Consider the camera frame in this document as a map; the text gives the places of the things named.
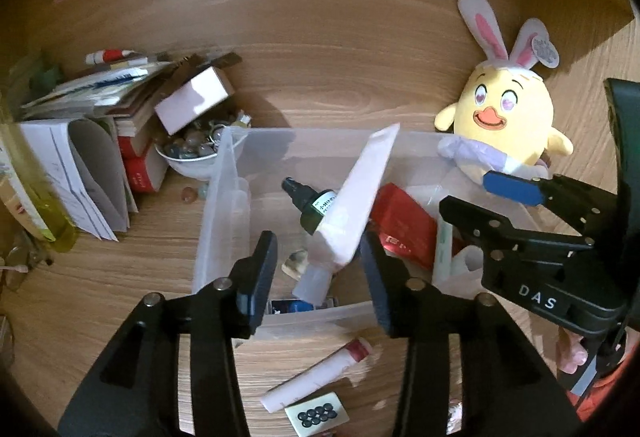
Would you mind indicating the white squeeze tube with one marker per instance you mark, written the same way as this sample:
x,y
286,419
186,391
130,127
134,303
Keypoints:
x,y
350,207

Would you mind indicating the red and white marker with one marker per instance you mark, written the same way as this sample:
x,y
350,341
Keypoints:
x,y
115,56

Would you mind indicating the small cardboard box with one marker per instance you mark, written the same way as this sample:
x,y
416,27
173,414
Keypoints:
x,y
192,99

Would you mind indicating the white round plastic container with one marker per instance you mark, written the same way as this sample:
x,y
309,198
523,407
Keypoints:
x,y
462,264

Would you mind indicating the red book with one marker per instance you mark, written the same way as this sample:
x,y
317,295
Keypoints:
x,y
145,167

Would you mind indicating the dark green-labelled spray bottle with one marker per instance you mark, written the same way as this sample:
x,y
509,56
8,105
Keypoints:
x,y
312,212

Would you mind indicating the loose glass marble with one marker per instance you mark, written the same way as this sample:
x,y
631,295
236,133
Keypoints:
x,y
187,194

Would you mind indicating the yellow chick plush toy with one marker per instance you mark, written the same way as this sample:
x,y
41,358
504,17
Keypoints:
x,y
510,117

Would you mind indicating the stack of books and papers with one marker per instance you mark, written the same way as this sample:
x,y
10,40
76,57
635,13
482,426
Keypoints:
x,y
100,84

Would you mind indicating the white bowl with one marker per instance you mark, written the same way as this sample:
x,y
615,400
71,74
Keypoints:
x,y
190,167

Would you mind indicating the red foil packet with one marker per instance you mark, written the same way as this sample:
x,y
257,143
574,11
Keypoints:
x,y
405,222

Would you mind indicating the yellow-green spray bottle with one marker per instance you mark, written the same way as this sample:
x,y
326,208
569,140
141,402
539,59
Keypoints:
x,y
40,202

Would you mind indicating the sheet of black dot stickers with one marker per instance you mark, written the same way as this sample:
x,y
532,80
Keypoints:
x,y
315,412

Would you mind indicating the eyeglasses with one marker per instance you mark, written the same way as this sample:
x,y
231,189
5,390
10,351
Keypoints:
x,y
20,267

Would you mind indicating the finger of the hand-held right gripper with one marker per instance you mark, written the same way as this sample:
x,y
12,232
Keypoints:
x,y
515,189
480,222

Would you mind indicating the small dark blue box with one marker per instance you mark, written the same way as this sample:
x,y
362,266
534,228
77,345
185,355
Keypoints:
x,y
300,306

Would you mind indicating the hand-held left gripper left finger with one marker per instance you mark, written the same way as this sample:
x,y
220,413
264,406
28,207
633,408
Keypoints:
x,y
255,289

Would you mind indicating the folded white paper sheets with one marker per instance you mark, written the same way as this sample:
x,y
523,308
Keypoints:
x,y
85,177

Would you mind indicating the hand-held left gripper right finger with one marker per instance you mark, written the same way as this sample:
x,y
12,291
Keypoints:
x,y
375,289

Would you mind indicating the white tube with red cap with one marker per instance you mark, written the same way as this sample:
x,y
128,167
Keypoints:
x,y
315,377

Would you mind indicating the pile of glass marbles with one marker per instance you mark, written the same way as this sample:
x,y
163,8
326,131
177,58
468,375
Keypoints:
x,y
195,142

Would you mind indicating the small polished stone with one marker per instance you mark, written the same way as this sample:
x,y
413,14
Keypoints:
x,y
295,263

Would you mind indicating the person's right hand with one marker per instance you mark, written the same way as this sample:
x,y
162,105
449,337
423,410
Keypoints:
x,y
572,352

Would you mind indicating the clear plastic storage bin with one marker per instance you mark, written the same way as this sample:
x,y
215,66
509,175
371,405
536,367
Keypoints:
x,y
225,227

